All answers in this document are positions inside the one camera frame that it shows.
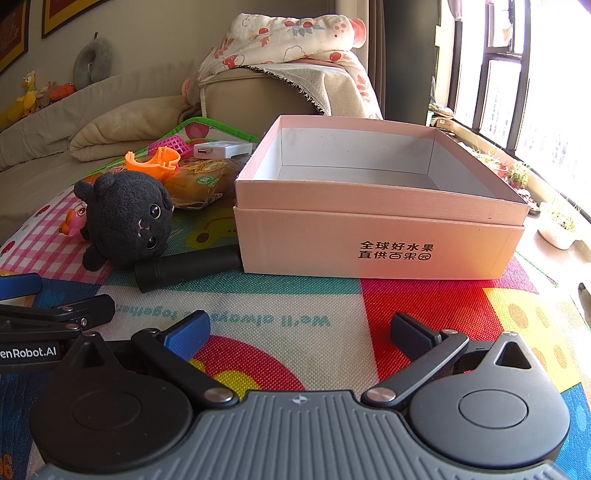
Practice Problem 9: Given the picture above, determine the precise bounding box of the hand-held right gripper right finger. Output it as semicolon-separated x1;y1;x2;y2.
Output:
361;312;539;409

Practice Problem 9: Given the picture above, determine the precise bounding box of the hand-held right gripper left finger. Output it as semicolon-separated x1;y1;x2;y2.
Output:
62;310;234;408

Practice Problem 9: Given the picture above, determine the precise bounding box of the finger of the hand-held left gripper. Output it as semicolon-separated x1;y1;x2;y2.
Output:
0;294;116;341
0;273;43;300

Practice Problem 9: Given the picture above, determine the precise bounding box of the small pink orange toy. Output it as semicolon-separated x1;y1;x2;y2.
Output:
59;206;89;238

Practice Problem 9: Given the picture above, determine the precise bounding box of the black plush cat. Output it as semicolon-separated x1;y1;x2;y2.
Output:
74;172;175;272

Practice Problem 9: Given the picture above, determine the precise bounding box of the pink cardboard box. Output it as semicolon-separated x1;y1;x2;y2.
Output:
233;115;531;281

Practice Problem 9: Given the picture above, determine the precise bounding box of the large packaged bread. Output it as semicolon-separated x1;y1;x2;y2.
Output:
163;157;250;212

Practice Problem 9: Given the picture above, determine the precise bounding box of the orange plastic toy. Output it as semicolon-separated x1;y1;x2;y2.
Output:
124;146;182;182

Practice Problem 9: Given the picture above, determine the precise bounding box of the pink plastic toy strainer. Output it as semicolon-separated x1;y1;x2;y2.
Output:
148;131;194;156

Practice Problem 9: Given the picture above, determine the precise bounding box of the black cylinder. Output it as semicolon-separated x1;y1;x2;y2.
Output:
135;251;244;294

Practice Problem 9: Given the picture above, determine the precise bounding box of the colourful play mat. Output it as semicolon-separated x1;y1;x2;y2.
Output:
0;117;591;480

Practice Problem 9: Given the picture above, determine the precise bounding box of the white plant pot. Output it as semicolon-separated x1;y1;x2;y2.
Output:
538;203;583;250

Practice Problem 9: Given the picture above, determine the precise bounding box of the red plant pot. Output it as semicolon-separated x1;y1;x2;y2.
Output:
480;152;509;178

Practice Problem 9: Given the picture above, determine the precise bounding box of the yellow plush toy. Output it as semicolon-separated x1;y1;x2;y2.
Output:
16;70;38;116

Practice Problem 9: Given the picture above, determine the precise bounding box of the beige blanket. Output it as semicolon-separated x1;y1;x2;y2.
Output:
69;95;201;162

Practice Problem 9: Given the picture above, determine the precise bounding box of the small green potted plant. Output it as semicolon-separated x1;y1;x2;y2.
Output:
505;161;532;191

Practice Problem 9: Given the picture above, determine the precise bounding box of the orange plush toy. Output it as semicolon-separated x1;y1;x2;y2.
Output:
48;82;77;102

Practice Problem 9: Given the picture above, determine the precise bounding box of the grey neck pillow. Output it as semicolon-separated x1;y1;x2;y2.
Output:
73;32;114;90

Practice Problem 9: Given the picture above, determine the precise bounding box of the beige sofa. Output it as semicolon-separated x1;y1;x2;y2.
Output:
0;60;324;241

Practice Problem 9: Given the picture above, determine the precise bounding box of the beige fringed towel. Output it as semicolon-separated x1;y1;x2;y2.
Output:
245;60;352;117

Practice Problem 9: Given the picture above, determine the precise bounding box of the brown curtain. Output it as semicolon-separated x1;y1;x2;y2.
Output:
367;0;386;118

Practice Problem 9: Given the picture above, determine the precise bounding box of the floral quilt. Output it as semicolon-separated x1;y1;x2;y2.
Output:
182;13;384;121

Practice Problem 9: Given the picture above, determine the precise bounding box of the gold framed wall picture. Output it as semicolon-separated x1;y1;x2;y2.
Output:
41;0;112;38
0;0;31;75

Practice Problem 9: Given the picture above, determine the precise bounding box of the black window frame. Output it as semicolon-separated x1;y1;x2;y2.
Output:
436;0;591;158

